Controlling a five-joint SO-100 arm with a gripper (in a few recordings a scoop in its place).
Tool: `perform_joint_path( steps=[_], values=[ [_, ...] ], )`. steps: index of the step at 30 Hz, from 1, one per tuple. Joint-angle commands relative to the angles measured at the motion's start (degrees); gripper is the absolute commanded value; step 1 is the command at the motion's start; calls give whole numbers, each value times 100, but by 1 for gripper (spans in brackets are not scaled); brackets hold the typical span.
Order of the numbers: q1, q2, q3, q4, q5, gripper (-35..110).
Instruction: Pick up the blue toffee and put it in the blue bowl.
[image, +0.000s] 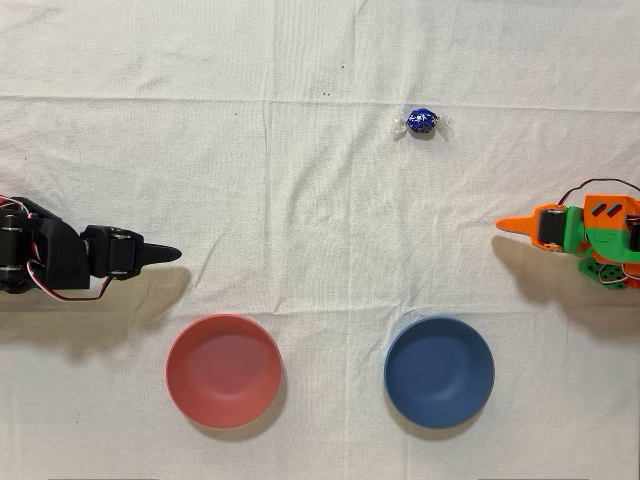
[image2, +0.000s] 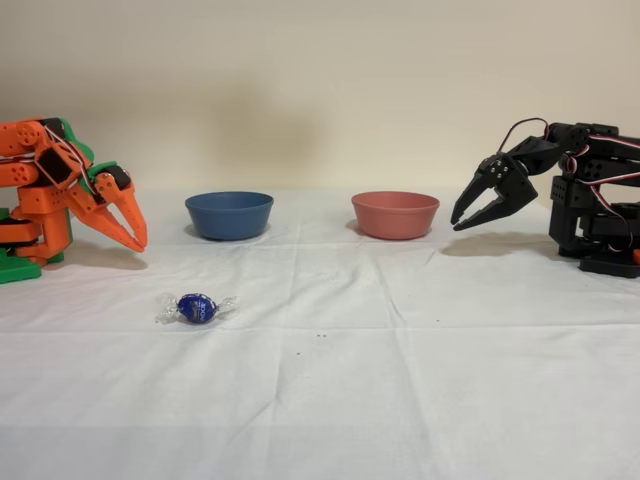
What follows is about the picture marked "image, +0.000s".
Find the blue bowl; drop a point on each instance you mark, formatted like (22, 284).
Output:
(440, 372)

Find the blue candy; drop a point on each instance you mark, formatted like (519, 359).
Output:
(420, 121)

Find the white tablecloth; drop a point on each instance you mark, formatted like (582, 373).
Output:
(320, 200)

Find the pink bowl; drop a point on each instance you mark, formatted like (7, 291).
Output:
(224, 372)

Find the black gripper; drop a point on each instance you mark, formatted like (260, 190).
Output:
(121, 253)

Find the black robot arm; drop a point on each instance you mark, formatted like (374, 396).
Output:
(60, 255)

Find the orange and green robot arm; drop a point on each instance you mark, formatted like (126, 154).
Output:
(607, 245)

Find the green gripper, black motor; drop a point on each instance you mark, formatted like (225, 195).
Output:
(551, 227)

